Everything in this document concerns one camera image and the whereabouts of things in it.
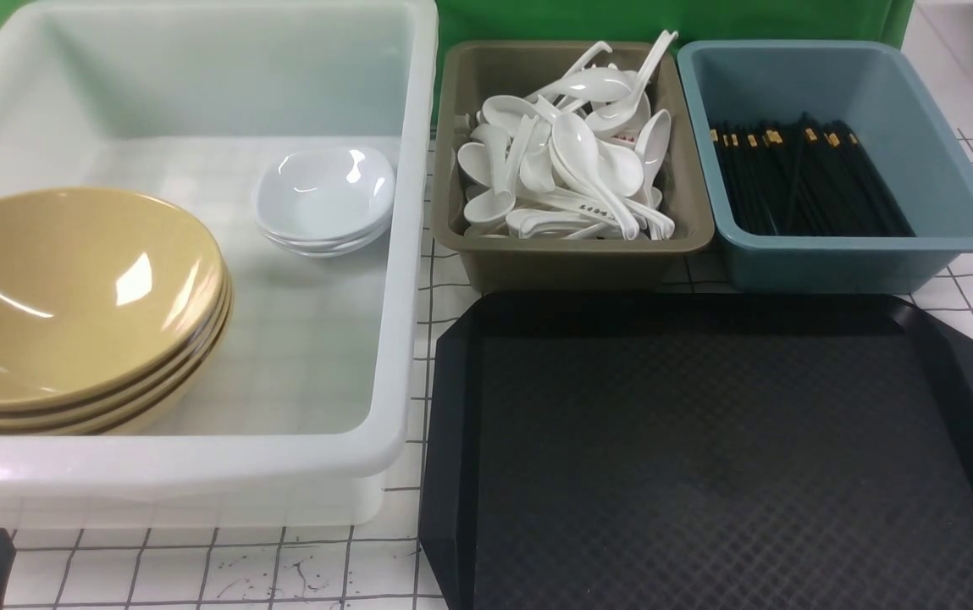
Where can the white small sauce dish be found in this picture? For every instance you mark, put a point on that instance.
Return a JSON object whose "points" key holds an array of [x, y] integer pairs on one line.
{"points": [[351, 184]]}

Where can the yellow noodle bowl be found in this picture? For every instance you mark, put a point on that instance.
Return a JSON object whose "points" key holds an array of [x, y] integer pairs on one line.
{"points": [[96, 286]]}

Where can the white ceramic soup spoon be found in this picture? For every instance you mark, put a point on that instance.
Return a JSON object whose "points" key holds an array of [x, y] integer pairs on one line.
{"points": [[576, 146]]}

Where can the black chopstick gold band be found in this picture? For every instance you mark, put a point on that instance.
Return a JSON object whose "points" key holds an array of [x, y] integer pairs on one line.
{"points": [[796, 221]]}

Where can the bottom stacked yellow bowl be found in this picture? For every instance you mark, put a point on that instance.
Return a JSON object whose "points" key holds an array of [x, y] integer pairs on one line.
{"points": [[135, 406]]}

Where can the lower stacked white dish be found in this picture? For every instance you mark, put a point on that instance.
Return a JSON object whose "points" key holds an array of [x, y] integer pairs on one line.
{"points": [[326, 247]]}

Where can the stacked white dish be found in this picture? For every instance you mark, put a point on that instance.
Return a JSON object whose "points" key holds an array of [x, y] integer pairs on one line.
{"points": [[296, 219], [326, 247]]}

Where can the pile of white spoons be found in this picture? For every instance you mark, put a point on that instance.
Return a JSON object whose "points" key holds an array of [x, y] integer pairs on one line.
{"points": [[521, 189]]}

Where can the top stacked white dish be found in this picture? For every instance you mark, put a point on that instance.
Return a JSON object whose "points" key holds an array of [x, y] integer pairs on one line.
{"points": [[296, 219]]}

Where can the olive plastic spoon bin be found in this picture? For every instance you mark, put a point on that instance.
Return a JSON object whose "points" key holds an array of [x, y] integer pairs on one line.
{"points": [[472, 71]]}

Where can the black textured serving tray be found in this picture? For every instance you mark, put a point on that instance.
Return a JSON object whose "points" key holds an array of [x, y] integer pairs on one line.
{"points": [[615, 450]]}

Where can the green backdrop cloth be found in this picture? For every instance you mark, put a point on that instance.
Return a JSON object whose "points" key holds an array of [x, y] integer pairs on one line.
{"points": [[641, 21]]}

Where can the bundle of black chopsticks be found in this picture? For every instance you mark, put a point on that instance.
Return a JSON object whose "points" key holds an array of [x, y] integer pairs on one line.
{"points": [[846, 197]]}

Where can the large white plastic tub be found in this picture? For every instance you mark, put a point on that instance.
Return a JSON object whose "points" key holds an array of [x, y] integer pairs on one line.
{"points": [[302, 408]]}

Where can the blue plastic chopstick bin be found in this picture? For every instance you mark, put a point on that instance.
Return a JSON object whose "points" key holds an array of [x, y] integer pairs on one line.
{"points": [[874, 89]]}

